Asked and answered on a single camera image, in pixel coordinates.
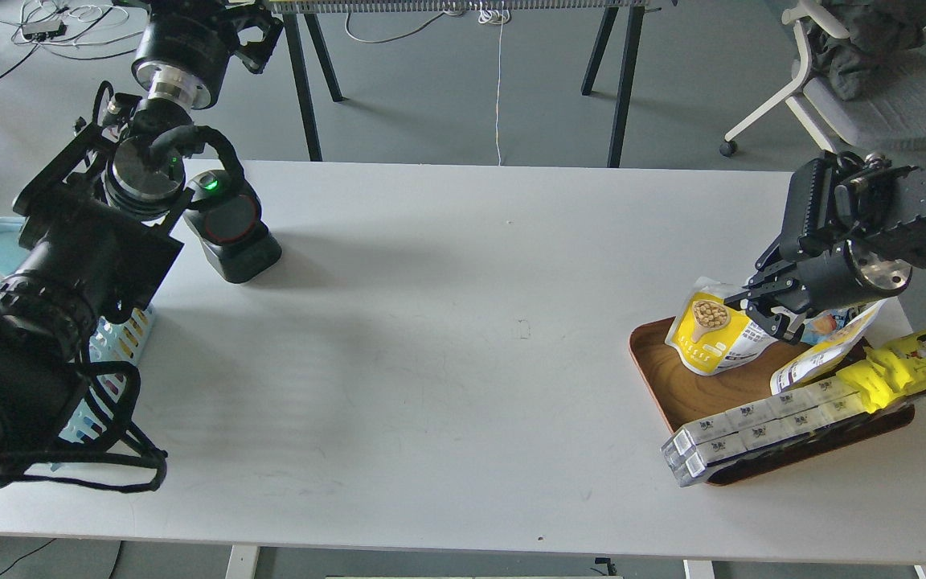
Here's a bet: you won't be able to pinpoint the floor cables and adapter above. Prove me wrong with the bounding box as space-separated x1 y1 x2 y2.
0 0 158 110

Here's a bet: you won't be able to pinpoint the yellow cartoon snack pack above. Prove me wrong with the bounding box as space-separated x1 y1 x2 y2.
835 329 926 413

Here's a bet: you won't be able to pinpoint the clear snack box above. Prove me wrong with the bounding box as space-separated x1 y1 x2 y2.
661 378 861 462
662 393 867 487

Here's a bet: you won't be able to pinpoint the black table legs right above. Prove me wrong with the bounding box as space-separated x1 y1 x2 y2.
580 1 648 168

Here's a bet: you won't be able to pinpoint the wooden tray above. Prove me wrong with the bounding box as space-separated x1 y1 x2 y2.
629 318 916 485

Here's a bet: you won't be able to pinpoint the blue snack bag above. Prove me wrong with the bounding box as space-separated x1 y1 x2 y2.
801 303 879 346

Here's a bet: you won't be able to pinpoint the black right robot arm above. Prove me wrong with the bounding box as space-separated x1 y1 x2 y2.
724 153 926 344

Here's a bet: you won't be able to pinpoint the light blue plastic basket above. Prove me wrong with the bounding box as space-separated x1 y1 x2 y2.
0 216 157 443

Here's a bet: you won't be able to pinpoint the black table legs left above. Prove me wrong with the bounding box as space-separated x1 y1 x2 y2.
282 11 345 162

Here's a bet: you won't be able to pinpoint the upper clear snack box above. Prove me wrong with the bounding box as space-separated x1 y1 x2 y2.
661 378 861 462

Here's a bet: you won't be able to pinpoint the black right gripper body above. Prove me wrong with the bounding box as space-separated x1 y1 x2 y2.
756 158 914 313

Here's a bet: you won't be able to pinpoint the white office chair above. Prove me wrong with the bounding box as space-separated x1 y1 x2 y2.
719 1 926 157

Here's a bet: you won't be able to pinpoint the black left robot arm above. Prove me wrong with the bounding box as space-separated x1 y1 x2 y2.
0 1 282 492

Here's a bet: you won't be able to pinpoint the black table legs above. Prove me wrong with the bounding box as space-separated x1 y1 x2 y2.
282 11 345 162
580 1 648 168

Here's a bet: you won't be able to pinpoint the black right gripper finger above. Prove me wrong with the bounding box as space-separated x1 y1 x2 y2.
745 261 801 300
724 292 805 345

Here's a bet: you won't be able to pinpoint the black barcode scanner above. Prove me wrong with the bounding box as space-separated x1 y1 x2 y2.
183 169 282 285

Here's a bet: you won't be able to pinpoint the white hanging cable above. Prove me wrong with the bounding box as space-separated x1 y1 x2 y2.
477 6 510 166

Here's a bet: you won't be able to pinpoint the lower clear snack box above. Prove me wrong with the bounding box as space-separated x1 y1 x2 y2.
662 393 867 487

